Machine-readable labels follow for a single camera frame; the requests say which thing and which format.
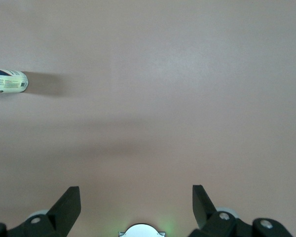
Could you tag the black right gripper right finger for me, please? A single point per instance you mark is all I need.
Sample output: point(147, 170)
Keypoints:
point(212, 223)

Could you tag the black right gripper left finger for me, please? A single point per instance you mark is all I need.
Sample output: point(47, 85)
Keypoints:
point(56, 219)

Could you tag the Wilson tennis ball can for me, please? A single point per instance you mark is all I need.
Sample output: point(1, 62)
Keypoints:
point(10, 82)

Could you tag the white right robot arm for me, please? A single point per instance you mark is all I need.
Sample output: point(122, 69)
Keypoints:
point(141, 230)

